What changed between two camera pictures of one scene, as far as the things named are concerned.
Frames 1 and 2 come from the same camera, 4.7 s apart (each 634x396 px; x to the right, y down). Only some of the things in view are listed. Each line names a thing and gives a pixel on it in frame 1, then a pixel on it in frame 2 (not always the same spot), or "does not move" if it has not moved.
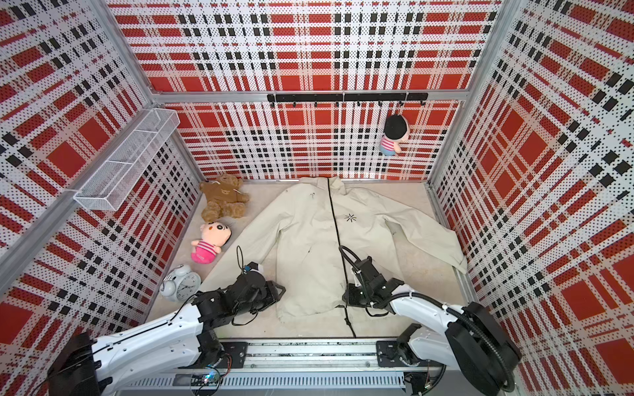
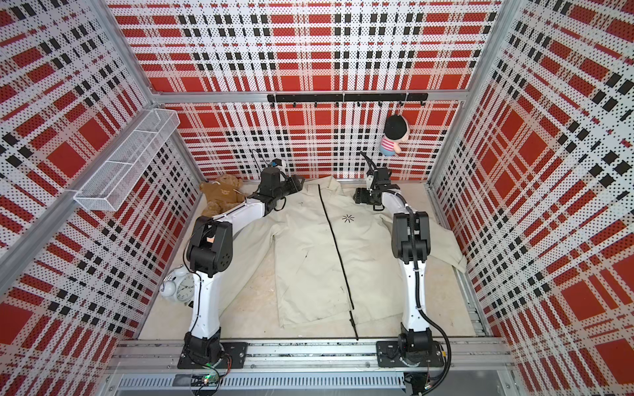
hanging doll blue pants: x=396 y=129 does not move
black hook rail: x=345 y=97 does not move
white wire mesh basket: x=115 y=181 does not move
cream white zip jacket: x=305 y=242 does not move
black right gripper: x=350 y=299 → x=361 y=196
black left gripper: x=272 y=293 → x=295 y=184
